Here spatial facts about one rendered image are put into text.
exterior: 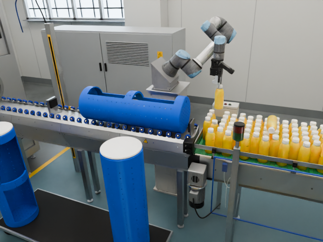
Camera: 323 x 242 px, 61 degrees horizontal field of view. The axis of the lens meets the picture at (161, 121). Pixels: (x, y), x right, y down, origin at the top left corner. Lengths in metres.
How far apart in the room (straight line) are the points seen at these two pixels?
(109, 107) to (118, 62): 1.86
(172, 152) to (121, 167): 0.52
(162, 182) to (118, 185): 1.16
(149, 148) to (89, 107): 0.59
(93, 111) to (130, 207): 0.82
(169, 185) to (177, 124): 1.08
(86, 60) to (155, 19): 1.28
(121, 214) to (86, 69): 2.80
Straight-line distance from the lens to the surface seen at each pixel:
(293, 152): 1.95
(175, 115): 1.96
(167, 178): 2.88
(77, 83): 4.56
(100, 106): 2.23
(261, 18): 4.57
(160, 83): 2.42
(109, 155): 1.76
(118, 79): 4.08
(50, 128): 2.70
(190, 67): 2.38
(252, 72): 4.73
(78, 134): 2.51
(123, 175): 1.79
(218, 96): 2.07
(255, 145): 1.93
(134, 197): 1.92
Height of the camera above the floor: 1.98
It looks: 26 degrees down
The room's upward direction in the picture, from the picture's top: 2 degrees counter-clockwise
